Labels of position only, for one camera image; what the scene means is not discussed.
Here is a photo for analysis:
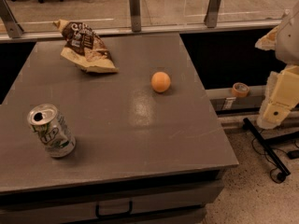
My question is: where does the middle metal bracket post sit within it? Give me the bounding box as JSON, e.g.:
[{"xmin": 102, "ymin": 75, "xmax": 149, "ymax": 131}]
[{"xmin": 129, "ymin": 0, "xmax": 141, "ymax": 33}]

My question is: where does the grey metal ledge rail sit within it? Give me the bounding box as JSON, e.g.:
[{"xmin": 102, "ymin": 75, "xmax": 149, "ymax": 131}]
[{"xmin": 206, "ymin": 85, "xmax": 265, "ymax": 115}]

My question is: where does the silver green 7up can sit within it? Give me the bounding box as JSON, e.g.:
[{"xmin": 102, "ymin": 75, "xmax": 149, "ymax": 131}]
[{"xmin": 27, "ymin": 104, "xmax": 76, "ymax": 159}]

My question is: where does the grey cabinet drawer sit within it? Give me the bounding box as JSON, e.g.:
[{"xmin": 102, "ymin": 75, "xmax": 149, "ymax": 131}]
[{"xmin": 0, "ymin": 180, "xmax": 224, "ymax": 224}]

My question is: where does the roll of tan tape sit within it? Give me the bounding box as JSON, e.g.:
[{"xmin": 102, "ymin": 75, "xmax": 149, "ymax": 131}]
[{"xmin": 232, "ymin": 82, "xmax": 249, "ymax": 98}]

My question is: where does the left metal bracket post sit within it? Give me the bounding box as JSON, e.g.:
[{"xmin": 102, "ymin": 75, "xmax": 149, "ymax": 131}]
[{"xmin": 0, "ymin": 0, "xmax": 23, "ymax": 38}]

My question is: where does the black drawer handle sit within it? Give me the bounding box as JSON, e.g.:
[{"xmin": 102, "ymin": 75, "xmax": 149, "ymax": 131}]
[{"xmin": 94, "ymin": 201, "xmax": 133, "ymax": 219}]

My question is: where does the black stand base bar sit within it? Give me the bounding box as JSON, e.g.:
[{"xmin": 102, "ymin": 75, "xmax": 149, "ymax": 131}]
[{"xmin": 243, "ymin": 118, "xmax": 291, "ymax": 183}]

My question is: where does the orange fruit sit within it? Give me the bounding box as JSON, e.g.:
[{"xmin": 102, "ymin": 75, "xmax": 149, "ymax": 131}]
[{"xmin": 151, "ymin": 72, "xmax": 171, "ymax": 92}]

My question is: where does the black cable on floor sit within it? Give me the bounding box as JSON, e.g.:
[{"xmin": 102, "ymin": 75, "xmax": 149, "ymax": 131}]
[{"xmin": 250, "ymin": 133, "xmax": 299, "ymax": 185}]

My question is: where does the metal bracket post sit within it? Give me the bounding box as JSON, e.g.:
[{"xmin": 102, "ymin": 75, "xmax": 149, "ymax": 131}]
[
  {"xmin": 204, "ymin": 0, "xmax": 221, "ymax": 28},
  {"xmin": 0, "ymin": 0, "xmax": 23, "ymax": 38},
  {"xmin": 129, "ymin": 0, "xmax": 141, "ymax": 33}
]

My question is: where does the brown chip bag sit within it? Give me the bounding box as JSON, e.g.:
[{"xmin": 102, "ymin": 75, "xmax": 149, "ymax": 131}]
[{"xmin": 53, "ymin": 20, "xmax": 119, "ymax": 74}]

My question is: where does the right metal bracket post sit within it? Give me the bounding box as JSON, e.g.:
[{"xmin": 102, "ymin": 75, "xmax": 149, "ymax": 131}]
[{"xmin": 204, "ymin": 0, "xmax": 221, "ymax": 28}]

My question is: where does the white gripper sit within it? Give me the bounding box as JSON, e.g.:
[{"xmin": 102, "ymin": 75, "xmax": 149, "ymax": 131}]
[{"xmin": 255, "ymin": 2, "xmax": 299, "ymax": 130}]

